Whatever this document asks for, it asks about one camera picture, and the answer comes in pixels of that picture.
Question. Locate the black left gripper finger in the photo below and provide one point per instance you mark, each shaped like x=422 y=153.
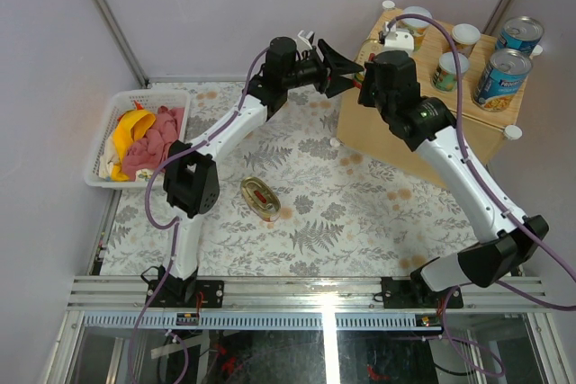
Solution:
x=338 y=85
x=337 y=63

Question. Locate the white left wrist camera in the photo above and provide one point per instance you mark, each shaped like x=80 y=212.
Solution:
x=305 y=42

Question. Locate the yellow jar white lid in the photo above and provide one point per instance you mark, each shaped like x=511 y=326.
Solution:
x=465 y=37

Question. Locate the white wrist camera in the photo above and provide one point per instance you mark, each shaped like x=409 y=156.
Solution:
x=397 y=40
x=305 y=42

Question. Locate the white patterned cloth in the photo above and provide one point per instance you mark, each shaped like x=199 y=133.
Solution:
x=137 y=167

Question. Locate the pink cloth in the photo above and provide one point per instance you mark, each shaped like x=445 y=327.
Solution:
x=163 y=133

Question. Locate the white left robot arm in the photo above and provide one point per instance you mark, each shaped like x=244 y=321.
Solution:
x=190 y=171

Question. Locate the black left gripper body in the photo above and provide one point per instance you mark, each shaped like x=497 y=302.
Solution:
x=306 y=69

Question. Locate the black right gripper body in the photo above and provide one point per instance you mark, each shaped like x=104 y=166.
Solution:
x=369 y=95

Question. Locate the gold oval fish tin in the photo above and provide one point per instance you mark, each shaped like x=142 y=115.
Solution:
x=369 y=49

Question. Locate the yellow cloth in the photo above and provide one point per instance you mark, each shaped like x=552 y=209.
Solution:
x=132 y=126

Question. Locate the dark green small can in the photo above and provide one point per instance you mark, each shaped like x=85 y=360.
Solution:
x=445 y=76

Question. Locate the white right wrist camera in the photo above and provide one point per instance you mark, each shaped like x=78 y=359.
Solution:
x=397 y=40

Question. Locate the blue soup can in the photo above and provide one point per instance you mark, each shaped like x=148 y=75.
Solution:
x=520 y=33
x=502 y=77

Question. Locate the wooden cube cabinet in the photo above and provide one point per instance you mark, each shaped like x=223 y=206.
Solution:
x=364 y=130

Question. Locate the white plastic laundry basket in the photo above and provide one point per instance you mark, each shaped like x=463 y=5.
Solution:
x=122 y=102

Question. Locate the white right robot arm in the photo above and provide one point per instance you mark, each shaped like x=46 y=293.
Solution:
x=506 y=236

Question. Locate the aluminium frame rail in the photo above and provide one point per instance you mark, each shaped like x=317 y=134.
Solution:
x=250 y=303

